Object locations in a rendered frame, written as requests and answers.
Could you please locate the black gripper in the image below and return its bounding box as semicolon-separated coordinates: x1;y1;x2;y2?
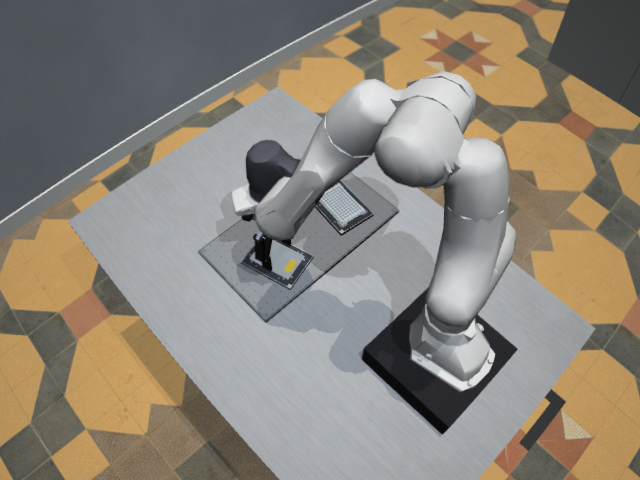
253;231;291;271

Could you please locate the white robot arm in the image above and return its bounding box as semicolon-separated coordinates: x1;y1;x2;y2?
232;71;517;392

